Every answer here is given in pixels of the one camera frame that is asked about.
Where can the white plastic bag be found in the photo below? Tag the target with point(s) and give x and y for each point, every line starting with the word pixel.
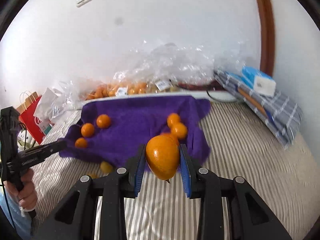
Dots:
pixel 48 102

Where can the red paper bag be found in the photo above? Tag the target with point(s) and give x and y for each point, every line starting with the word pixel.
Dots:
pixel 33 120

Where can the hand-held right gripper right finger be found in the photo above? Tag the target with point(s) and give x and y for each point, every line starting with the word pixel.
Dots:
pixel 185 172

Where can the purple towel lined tray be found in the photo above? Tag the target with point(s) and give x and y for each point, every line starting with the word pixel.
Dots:
pixel 140 127

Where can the dark red bag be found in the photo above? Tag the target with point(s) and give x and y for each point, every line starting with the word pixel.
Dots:
pixel 197 86

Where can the blue tissue pack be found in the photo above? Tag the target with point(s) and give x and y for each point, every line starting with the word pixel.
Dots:
pixel 258 80

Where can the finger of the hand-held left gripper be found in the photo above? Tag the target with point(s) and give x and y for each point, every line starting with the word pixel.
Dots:
pixel 53 147

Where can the small green fruit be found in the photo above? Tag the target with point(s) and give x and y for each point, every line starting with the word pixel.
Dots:
pixel 106 167

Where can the clear bag of oranges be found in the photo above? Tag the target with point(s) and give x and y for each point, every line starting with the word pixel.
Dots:
pixel 117 89

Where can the striped bed sheet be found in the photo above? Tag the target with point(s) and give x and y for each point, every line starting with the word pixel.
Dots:
pixel 250 180

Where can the small orange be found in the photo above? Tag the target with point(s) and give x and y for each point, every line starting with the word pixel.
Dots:
pixel 81 142
pixel 173 118
pixel 87 129
pixel 103 120
pixel 179 130

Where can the folded plaid cloth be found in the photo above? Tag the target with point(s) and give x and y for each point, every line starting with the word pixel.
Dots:
pixel 275 112

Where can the large orange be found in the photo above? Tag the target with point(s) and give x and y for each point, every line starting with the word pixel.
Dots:
pixel 162 157

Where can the person's left hand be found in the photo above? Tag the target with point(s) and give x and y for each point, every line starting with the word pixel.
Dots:
pixel 27 195

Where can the crumpled clear plastic bag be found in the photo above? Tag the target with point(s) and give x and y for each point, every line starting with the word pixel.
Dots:
pixel 175 60

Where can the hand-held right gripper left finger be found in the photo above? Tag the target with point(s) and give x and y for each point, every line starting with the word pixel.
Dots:
pixel 140 170

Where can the white power strip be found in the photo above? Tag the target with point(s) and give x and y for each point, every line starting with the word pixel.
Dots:
pixel 23 138

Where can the clear bag of brown fruit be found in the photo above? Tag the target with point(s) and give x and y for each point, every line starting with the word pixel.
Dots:
pixel 162 87

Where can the brown wooden door frame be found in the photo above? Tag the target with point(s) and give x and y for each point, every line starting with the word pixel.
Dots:
pixel 265 25

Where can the person's blue jeans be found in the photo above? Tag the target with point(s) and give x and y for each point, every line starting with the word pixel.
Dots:
pixel 15 226

